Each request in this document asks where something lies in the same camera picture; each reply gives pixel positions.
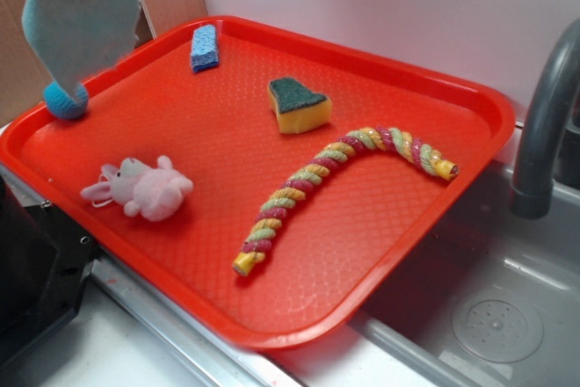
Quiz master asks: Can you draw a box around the blue rectangular sponge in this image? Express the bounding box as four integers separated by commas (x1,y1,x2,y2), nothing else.
190,24,219,73

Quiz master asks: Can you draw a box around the brown cardboard panel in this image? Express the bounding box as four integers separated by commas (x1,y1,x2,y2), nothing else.
1,0,207,124

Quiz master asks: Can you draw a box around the blue knitted ball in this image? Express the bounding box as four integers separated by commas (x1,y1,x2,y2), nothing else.
43,82,89,120

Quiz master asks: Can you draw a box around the pink plush bunny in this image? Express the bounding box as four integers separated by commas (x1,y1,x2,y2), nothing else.
81,155,194,222

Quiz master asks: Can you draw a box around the green and yellow scrub sponge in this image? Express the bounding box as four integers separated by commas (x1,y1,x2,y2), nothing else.
268,77,333,134

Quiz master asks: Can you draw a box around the red plastic tray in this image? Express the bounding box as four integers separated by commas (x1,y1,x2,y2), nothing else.
1,17,515,351

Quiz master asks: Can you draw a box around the light blue microfiber cloth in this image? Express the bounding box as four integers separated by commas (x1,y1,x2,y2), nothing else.
22,0,140,93

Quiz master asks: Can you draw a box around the twisted multicolour rope toy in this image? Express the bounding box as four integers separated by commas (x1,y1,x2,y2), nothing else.
232,126,459,276

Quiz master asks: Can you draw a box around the dark grey faucet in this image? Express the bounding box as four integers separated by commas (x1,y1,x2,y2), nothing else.
509,20,579,219

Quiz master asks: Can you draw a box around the grey sink basin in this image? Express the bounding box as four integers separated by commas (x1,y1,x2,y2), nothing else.
285,166,579,386

